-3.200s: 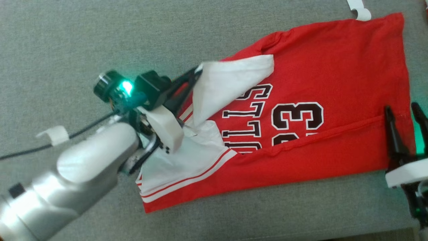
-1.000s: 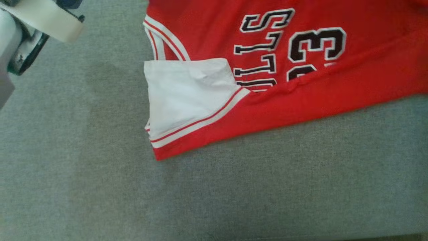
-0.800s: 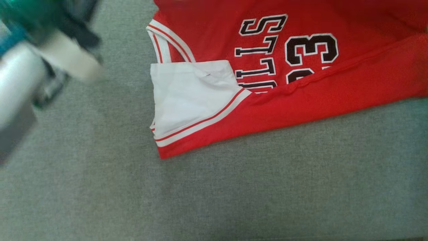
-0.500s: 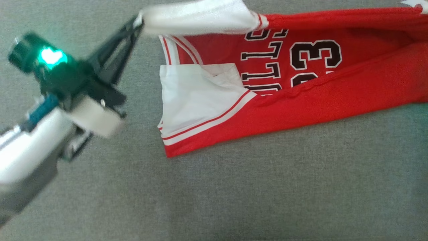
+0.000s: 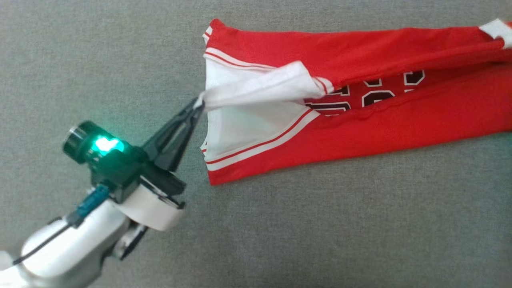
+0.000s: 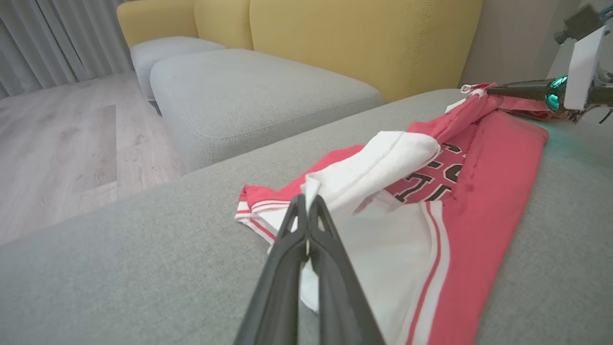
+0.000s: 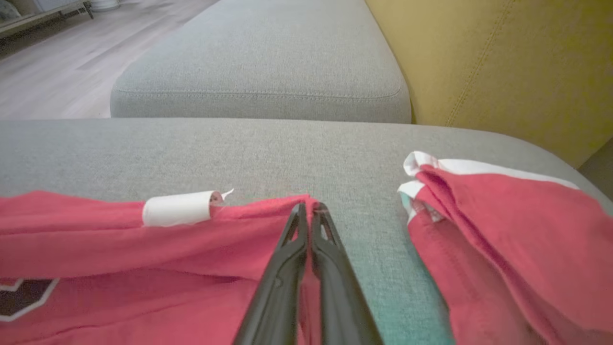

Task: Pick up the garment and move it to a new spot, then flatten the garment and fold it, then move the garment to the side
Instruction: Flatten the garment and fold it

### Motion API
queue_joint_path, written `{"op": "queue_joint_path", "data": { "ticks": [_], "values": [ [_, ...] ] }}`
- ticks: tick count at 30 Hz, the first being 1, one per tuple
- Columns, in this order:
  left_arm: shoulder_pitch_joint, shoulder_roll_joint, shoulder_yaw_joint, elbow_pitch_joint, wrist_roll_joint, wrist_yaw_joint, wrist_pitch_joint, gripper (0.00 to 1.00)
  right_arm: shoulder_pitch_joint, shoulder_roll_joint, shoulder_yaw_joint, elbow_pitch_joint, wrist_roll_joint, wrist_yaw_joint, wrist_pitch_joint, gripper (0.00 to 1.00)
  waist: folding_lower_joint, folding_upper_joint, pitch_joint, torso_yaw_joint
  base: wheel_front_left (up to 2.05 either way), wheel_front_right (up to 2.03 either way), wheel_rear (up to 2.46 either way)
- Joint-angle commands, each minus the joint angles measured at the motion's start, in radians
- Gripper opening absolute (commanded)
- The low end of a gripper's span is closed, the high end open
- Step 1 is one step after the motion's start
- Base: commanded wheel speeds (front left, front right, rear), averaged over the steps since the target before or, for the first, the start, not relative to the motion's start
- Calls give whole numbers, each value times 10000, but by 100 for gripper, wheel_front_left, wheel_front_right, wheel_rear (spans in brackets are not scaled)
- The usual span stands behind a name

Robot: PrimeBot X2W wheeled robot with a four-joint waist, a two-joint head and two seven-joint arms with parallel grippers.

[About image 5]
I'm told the grey sofa cushion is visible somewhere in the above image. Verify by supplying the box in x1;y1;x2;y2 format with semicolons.
0;0;512;288

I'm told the red and white basketball jersey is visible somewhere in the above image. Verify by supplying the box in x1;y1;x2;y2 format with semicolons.
200;18;512;186

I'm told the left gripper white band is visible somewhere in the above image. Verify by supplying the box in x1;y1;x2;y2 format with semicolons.
114;97;206;232

